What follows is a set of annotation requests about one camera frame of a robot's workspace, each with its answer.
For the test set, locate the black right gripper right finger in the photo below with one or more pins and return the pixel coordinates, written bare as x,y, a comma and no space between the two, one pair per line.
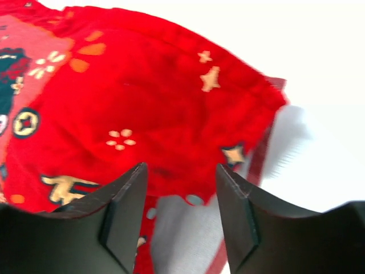
265,234

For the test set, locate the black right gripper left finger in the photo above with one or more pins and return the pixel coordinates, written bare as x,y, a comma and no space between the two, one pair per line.
94,234

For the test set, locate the red printed pillowcase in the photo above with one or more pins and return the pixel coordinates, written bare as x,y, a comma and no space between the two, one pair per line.
87,93

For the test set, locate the white pillow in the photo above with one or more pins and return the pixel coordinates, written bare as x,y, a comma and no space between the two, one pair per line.
190,239

